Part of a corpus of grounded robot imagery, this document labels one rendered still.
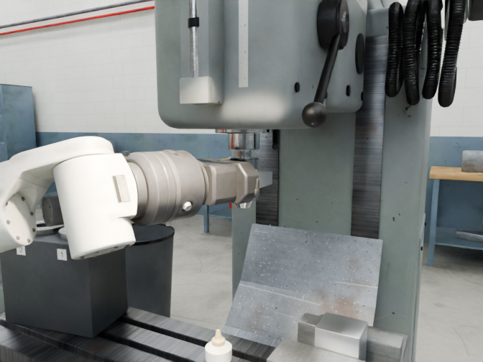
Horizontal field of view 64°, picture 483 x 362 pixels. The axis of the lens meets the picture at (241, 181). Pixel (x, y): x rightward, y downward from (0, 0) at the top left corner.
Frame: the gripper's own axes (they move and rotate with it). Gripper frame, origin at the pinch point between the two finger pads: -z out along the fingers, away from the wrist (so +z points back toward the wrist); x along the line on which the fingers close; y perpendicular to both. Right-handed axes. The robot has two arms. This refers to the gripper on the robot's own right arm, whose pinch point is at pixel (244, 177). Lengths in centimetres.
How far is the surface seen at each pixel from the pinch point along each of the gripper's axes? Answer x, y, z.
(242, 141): -1.6, -5.5, 1.8
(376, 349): -18.1, 23.4, -8.8
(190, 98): -3.7, -10.6, 12.6
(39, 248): 39.2, 16.6, 17.2
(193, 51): -4.2, -15.9, 12.4
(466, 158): 69, 20, -366
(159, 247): 157, 66, -84
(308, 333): -8.5, 23.9, -6.0
